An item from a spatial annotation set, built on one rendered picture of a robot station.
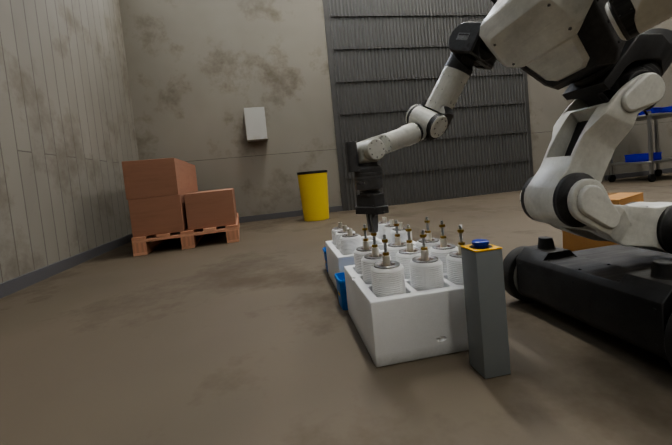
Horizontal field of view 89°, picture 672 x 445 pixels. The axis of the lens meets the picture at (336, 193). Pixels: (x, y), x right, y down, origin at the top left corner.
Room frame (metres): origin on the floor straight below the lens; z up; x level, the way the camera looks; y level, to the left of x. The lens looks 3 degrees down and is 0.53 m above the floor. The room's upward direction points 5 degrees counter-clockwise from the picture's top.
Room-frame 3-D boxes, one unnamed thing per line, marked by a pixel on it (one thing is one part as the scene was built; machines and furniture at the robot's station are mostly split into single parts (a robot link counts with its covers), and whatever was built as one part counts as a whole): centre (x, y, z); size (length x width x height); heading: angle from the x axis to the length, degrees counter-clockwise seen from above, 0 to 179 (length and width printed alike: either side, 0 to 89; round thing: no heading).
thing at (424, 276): (1.00, -0.24, 0.16); 0.10 x 0.10 x 0.18
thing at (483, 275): (0.84, -0.34, 0.16); 0.07 x 0.07 x 0.31; 9
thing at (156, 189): (3.65, 1.52, 0.40); 1.44 x 0.98 x 0.81; 11
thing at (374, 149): (1.08, -0.10, 0.57); 0.11 x 0.11 x 0.11; 26
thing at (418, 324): (1.11, -0.23, 0.09); 0.39 x 0.39 x 0.18; 9
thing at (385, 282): (0.98, -0.13, 0.16); 0.10 x 0.10 x 0.18
